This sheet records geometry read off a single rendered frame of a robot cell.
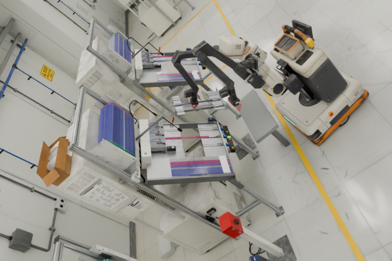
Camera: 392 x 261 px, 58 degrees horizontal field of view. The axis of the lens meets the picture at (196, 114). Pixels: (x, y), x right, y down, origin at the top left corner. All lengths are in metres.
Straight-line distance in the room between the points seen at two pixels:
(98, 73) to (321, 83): 2.23
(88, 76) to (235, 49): 1.74
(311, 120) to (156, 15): 4.79
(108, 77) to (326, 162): 2.35
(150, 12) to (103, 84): 3.67
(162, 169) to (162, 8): 4.94
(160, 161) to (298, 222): 1.32
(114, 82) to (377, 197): 2.73
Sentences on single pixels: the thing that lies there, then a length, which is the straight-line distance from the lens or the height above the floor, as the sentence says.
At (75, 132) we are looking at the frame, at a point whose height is 1.90.
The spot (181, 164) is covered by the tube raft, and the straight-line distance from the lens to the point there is 2.95.
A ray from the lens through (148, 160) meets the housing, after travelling 2.93.
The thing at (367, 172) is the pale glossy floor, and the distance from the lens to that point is 3.26.
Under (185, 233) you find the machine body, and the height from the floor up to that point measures 0.47.
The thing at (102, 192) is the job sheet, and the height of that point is 1.43.
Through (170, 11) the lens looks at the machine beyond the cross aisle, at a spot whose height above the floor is 0.28.
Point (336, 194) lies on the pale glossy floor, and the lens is 3.28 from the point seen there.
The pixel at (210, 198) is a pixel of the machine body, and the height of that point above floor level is 0.62.
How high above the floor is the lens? 2.76
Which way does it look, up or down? 33 degrees down
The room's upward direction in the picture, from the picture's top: 52 degrees counter-clockwise
